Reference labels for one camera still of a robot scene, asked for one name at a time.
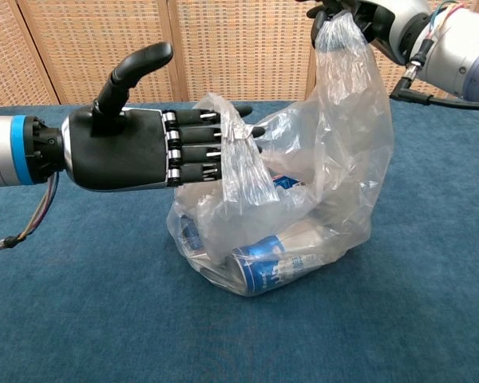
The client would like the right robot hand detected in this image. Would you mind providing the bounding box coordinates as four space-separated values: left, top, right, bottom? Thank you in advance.
305 0 433 67

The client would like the woven rattan folding screen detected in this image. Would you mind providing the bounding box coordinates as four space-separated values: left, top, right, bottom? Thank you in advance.
0 0 479 107

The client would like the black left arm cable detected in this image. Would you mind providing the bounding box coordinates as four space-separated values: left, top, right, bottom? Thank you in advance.
0 171 61 253

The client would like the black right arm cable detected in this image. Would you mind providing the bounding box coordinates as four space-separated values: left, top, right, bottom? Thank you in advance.
389 38 479 112

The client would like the teal table cloth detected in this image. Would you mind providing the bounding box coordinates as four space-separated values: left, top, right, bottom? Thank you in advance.
0 97 479 383

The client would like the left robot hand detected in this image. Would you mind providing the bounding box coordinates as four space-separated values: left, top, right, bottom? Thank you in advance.
59 41 266 193

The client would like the clear plastic shopping bag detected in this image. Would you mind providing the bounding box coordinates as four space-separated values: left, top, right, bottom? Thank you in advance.
165 10 395 298

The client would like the blue and silver drink can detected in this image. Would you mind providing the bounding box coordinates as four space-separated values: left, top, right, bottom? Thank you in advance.
177 214 209 257
230 234 333 297

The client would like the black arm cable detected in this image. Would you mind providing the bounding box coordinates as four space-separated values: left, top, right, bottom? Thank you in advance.
0 171 61 253
389 38 479 112

